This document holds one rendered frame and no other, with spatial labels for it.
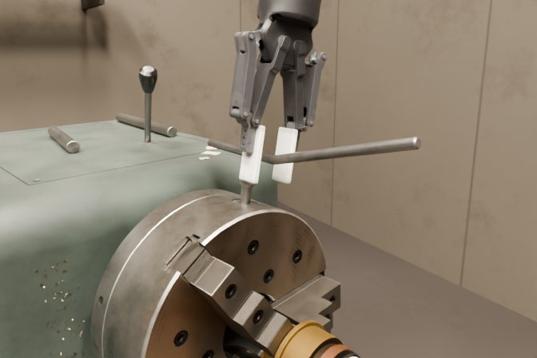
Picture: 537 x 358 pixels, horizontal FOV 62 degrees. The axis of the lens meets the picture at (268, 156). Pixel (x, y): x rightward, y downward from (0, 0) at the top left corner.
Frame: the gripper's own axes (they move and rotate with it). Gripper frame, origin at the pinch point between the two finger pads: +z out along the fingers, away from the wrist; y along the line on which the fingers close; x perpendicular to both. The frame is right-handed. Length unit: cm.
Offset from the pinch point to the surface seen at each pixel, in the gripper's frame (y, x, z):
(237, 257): -3.8, -1.3, 12.2
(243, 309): -6.0, -6.2, 16.2
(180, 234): -9.8, 2.5, 10.1
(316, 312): 6.3, -6.2, 18.9
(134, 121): 8, 57, 1
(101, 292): -15.8, 9.1, 18.8
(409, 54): 219, 126, -55
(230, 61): 203, 302, -48
